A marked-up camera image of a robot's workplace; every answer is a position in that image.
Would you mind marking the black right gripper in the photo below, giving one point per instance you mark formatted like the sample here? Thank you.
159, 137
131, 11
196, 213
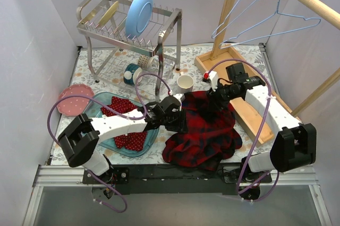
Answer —
215, 100

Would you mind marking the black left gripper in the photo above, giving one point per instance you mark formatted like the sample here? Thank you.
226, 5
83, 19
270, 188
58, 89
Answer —
181, 122

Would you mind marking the red plaid skirt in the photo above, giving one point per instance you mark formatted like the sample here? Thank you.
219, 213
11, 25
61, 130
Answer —
205, 144

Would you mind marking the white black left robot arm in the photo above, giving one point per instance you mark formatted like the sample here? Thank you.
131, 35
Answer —
80, 138

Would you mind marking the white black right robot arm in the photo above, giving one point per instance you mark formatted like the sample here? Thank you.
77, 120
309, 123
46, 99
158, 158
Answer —
295, 143

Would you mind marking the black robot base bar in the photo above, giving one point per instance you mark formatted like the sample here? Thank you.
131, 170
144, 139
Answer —
169, 179

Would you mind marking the white ceramic mug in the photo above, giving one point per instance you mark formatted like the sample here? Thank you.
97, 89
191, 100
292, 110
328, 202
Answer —
184, 83

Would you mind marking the floral tablecloth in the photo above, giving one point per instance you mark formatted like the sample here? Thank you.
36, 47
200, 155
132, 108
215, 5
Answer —
112, 72

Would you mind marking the patterned cup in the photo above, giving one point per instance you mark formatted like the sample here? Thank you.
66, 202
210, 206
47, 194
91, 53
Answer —
145, 62

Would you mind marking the clear blue glass tray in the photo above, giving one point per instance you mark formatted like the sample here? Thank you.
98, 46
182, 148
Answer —
130, 145

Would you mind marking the steel dish rack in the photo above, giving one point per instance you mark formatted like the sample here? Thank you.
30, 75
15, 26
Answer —
155, 47

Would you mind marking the pink polka dot plate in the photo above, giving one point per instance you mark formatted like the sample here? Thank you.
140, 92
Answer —
75, 105

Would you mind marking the light blue plate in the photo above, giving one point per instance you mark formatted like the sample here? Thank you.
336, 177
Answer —
138, 17

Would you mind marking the cream yellow plate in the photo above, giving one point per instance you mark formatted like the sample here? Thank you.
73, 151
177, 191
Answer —
108, 14

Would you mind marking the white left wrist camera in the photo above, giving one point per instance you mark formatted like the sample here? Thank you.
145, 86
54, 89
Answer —
179, 96

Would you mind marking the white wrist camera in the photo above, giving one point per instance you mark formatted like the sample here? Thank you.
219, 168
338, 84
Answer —
211, 77
179, 96

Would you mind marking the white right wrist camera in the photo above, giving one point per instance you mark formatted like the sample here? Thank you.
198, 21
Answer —
211, 77

